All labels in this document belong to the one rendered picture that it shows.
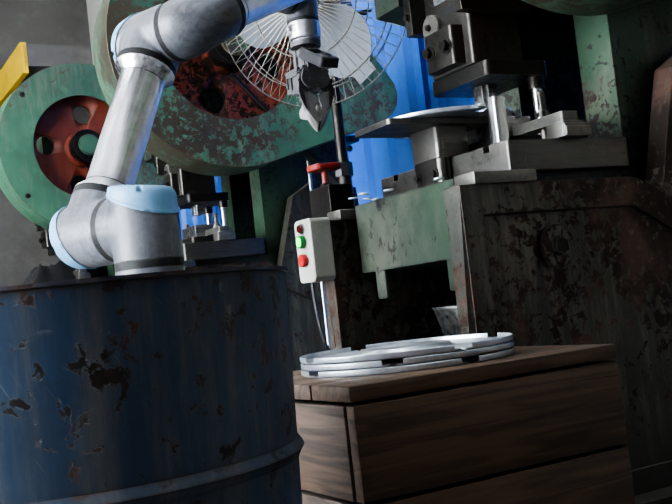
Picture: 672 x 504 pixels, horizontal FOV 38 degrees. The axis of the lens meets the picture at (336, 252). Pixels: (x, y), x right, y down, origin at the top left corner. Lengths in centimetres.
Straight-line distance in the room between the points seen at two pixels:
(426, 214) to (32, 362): 127
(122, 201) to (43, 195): 318
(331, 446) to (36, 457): 48
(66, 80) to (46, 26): 390
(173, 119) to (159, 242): 159
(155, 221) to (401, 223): 55
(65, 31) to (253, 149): 572
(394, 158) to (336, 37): 167
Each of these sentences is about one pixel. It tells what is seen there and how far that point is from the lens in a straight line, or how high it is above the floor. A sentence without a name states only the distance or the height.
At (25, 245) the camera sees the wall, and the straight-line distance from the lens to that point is 843.
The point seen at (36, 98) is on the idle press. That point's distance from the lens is 492.
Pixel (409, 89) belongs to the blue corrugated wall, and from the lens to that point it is 435.
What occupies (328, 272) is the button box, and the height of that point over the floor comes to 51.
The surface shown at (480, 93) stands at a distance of 211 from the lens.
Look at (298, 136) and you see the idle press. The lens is 336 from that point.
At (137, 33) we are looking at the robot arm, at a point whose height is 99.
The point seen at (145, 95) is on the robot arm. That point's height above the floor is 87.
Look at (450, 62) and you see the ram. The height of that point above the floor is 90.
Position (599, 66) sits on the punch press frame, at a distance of 213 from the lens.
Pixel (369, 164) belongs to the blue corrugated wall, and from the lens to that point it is 465.
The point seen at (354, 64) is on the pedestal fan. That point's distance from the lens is 285.
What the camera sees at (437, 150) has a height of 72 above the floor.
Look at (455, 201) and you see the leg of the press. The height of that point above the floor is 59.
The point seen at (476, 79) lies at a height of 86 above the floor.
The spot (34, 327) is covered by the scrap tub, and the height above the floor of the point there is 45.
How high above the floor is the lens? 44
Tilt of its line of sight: 3 degrees up
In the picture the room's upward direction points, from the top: 6 degrees counter-clockwise
